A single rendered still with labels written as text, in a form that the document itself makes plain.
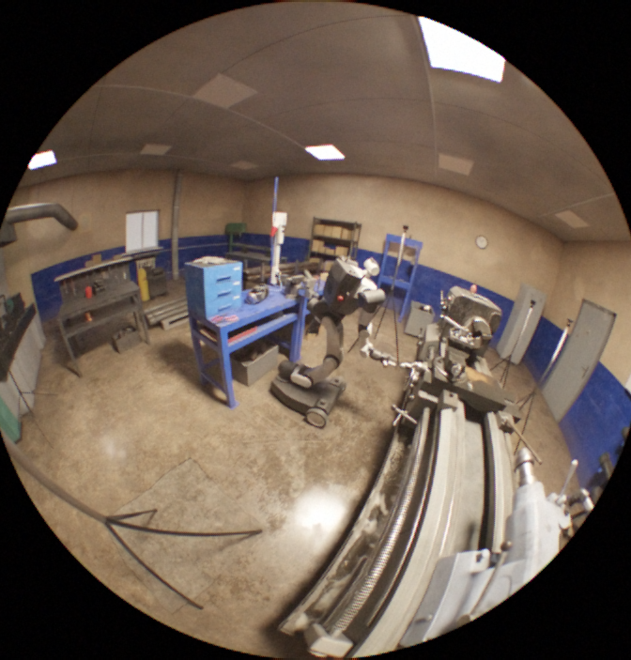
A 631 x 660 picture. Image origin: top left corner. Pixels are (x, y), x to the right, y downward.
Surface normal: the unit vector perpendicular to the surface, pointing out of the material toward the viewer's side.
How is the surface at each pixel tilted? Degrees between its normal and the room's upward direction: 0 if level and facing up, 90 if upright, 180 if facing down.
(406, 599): 36
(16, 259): 90
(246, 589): 0
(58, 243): 90
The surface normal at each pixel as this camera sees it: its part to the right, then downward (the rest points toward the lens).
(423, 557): -0.39, -0.91
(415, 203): -0.51, 0.33
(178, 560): 0.14, -0.89
